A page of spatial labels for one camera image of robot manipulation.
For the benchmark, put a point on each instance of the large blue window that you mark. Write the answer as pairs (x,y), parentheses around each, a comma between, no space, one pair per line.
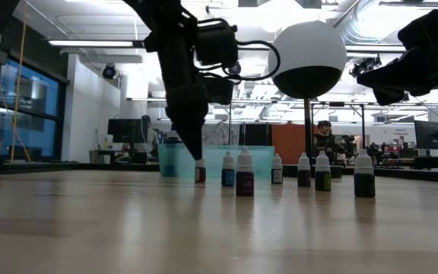
(32,125)

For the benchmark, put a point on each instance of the small blue dropper bottle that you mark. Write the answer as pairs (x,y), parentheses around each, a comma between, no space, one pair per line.
(228,177)

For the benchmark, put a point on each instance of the small dark white-label dropper bottle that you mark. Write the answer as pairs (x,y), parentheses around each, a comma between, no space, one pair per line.
(277,176)

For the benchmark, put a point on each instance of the small dark green dropper bottle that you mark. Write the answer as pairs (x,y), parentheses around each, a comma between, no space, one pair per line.
(364,184)

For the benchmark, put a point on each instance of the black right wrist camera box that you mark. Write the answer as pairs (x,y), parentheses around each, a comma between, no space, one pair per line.
(416,34)

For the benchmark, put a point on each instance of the black ceiling camera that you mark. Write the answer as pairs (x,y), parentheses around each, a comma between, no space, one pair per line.
(109,71)
(235,69)

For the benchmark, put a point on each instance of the small purple dropper bottle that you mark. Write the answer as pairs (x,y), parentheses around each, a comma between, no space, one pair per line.
(245,182)

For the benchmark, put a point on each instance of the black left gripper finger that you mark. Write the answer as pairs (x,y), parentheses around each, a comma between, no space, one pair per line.
(194,133)

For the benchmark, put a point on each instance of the small red dropper bottle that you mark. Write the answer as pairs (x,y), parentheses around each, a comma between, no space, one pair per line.
(200,174)

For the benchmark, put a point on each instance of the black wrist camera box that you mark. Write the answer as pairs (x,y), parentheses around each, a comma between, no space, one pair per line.
(416,34)
(219,89)

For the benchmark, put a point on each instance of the black computer monitor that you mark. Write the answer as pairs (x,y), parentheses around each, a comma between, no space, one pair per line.
(430,135)
(127,130)

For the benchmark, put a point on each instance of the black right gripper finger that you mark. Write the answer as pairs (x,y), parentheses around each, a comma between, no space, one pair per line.
(386,78)

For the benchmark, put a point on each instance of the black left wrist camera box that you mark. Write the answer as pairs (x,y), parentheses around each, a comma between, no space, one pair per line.
(219,89)

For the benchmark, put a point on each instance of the background black robot arm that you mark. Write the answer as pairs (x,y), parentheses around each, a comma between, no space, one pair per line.
(348,144)

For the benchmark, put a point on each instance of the person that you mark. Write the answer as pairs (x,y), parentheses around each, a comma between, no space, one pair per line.
(323,139)
(148,139)

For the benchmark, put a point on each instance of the black display panel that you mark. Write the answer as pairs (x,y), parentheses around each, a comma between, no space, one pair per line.
(256,134)

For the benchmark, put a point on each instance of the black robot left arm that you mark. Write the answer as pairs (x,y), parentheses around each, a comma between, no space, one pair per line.
(173,45)

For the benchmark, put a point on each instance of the white globe lamp black stand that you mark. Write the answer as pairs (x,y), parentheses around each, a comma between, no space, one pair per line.
(308,49)

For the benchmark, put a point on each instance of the black metal table stand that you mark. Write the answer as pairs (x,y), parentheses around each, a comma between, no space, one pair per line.
(337,103)

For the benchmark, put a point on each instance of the orange partition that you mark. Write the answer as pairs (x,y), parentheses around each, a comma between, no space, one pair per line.
(289,137)

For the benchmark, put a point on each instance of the ceiling light strip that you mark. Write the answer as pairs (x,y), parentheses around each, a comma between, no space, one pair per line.
(89,43)
(375,48)

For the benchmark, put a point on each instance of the teal translucent plastic tray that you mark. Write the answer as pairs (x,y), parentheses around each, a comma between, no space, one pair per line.
(261,160)

